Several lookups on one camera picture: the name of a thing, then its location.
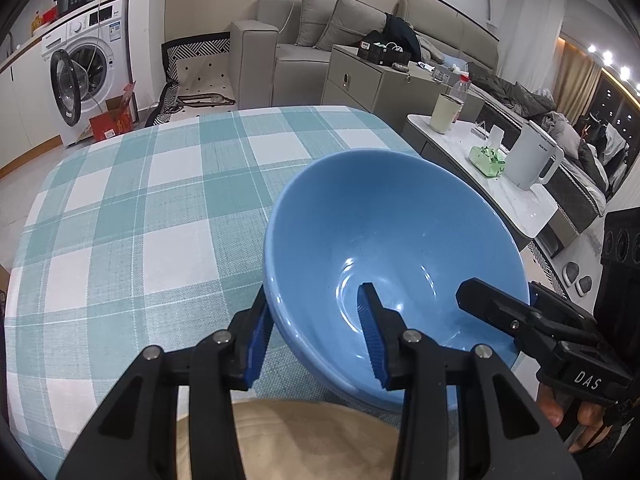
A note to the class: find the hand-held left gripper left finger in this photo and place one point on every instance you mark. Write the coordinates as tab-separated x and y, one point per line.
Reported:
257	350

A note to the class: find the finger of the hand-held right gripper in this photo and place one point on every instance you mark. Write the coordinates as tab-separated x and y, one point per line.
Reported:
495	305
555	302

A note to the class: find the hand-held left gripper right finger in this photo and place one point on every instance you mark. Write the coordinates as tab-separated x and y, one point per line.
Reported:
372	340

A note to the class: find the beige plate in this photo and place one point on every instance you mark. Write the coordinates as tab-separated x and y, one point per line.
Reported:
310	445

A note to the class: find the blue bowl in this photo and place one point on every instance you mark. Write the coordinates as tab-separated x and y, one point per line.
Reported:
400	220

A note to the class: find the person's right hand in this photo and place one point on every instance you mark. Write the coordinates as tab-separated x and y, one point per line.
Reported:
552	410

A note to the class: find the white slipper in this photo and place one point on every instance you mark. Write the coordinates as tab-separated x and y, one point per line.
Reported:
570	274
583	286

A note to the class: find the marble top coffee table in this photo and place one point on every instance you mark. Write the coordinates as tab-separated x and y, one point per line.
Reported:
520	210

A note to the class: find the green tissue pack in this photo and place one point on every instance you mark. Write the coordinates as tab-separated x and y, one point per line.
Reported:
487	160

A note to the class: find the white electric kettle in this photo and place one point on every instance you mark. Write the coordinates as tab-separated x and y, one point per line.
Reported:
530	155

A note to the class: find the white card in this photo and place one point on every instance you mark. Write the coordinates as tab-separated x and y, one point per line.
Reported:
496	135

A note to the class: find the teal checked tablecloth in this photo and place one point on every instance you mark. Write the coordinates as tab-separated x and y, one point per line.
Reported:
150	210

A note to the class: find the beige cup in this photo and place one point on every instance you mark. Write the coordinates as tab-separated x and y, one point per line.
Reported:
445	115

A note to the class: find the grey blanket pile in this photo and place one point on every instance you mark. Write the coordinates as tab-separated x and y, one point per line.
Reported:
540	105

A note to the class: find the clear bottle with red cap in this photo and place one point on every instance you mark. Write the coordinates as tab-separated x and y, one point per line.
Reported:
460	95

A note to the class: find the beige curtain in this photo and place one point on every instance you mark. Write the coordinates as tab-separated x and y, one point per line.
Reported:
575	80

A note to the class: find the grey cabinet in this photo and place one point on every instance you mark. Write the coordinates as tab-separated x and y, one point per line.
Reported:
360	90

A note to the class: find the row of ceiling spotlights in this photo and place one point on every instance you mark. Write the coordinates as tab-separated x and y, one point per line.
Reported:
607	57

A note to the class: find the small grey case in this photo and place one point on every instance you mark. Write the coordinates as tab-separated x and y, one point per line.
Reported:
401	66

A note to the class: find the red cardboard box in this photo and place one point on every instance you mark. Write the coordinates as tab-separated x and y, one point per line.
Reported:
107	125

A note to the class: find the black box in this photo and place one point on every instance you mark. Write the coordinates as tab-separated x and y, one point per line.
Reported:
380	55

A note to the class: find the cream rug with striped border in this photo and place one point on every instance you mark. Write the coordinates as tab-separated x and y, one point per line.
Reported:
205	70

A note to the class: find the dark jacket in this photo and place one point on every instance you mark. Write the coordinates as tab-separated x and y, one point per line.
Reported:
402	35

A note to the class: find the grey sofa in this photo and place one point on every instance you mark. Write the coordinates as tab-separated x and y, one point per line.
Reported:
255	60

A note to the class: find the grey sofa cushion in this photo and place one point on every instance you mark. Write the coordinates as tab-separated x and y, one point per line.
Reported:
315	20
355	25

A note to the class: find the white base cabinet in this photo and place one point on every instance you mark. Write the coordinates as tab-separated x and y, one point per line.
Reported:
25	110

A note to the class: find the white washing machine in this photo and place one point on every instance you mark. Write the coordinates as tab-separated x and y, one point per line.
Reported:
100	50

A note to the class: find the red and yellow packet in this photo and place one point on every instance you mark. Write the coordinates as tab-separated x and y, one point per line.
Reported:
42	20

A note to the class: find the dark metal frame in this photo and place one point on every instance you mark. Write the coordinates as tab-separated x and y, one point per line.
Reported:
205	100

